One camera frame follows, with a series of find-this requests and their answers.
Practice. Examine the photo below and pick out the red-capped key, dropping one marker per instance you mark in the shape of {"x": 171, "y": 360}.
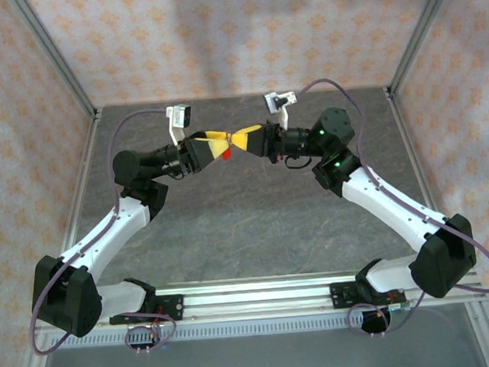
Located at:
{"x": 226, "y": 154}

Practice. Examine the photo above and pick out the metal keyring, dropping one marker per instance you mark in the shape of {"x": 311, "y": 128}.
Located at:
{"x": 229, "y": 138}

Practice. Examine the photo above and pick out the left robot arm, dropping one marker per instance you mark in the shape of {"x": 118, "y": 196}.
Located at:
{"x": 105, "y": 235}

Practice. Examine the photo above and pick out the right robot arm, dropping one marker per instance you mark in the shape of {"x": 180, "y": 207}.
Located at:
{"x": 389, "y": 207}

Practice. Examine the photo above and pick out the orange patterned backdrop cloth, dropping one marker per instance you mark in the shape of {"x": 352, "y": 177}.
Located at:
{"x": 472, "y": 134}
{"x": 12, "y": 166}
{"x": 301, "y": 32}

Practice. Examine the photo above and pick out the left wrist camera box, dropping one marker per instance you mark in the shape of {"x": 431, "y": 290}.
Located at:
{"x": 177, "y": 117}

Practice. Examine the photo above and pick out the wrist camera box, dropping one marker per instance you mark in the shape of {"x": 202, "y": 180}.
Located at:
{"x": 289, "y": 97}
{"x": 177, "y": 117}

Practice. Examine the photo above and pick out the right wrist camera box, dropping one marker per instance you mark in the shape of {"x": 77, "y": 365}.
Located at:
{"x": 289, "y": 97}

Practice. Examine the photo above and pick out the aluminium table side rail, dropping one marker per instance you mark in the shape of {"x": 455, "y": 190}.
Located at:
{"x": 400, "y": 130}
{"x": 87, "y": 161}

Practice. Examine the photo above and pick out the aluminium frame post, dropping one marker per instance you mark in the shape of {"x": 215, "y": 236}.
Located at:
{"x": 420, "y": 32}
{"x": 57, "y": 58}

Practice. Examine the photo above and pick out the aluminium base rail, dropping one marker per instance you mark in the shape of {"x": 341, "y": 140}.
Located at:
{"x": 256, "y": 298}

